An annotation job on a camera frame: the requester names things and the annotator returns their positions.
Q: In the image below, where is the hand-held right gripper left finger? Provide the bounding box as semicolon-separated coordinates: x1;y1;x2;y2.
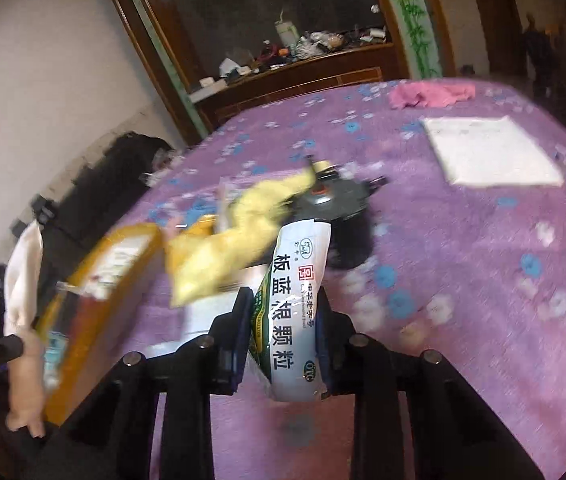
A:
59;287;256;480

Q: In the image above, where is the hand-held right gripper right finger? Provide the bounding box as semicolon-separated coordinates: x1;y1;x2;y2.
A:
315;296;545;480

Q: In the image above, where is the white green medicine bag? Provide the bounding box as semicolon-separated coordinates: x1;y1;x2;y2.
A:
248;219;332;404

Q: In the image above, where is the orange cardboard box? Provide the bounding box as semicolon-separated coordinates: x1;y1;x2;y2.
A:
38;222;175;427

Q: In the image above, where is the yellow fluffy cloth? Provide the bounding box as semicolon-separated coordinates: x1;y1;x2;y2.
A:
165;169;317;309

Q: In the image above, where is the dark grey round object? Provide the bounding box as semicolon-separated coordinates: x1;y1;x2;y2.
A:
290;157;390;271

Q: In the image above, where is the purple floral blanket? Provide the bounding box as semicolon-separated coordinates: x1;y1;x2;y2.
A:
108;77;566;480

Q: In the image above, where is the black luggage bag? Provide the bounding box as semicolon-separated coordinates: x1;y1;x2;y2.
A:
37;132;175;262

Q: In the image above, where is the white folded cloth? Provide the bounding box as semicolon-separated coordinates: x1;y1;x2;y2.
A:
421;115;564;189

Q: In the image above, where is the pink cloth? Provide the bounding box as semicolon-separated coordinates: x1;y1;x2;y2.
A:
388;81;478;110

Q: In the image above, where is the dark wooden cabinet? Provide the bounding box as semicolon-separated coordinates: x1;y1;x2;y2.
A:
97;0;458;147

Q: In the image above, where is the wooden cabinet with clutter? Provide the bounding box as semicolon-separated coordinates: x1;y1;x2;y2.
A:
188;19;395;92

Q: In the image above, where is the white plastic bottle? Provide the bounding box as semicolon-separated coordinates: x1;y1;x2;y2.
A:
275;18;300;49

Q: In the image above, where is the brown wooden door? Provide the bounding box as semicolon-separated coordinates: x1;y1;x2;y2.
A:
465;0;525;82

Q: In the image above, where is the green bamboo wall decal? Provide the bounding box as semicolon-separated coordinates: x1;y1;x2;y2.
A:
380;0;442;81

